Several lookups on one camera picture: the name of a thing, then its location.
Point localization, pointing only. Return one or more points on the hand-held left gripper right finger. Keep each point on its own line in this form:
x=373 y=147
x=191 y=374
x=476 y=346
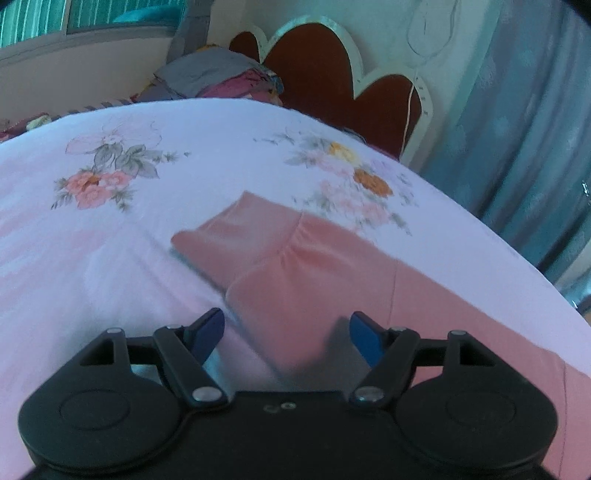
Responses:
x=364 y=338

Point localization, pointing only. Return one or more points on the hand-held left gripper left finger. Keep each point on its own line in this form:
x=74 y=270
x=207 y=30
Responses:
x=208 y=333

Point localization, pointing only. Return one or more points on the pink garment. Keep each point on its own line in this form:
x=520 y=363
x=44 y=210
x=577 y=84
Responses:
x=295 y=277

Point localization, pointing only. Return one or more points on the pile of colourful clothes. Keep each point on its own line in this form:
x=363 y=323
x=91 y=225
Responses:
x=221 y=76

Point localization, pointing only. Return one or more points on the floral white bedsheet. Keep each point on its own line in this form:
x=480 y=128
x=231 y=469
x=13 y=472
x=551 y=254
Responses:
x=194 y=138

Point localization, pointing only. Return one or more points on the metal curtain hook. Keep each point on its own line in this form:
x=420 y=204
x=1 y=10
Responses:
x=584 y=187

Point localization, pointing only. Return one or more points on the teal patterned curtain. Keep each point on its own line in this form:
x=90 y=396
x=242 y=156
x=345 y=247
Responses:
x=521 y=115

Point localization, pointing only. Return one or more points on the red headboard with white trim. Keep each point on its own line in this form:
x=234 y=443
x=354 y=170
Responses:
x=314 y=69

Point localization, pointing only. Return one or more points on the dark floral cloth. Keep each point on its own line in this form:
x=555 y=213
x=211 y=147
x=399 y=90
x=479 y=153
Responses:
x=23 y=125

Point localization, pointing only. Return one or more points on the window with striped teal curtain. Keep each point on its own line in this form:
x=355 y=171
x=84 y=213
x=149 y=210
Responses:
x=41 y=18

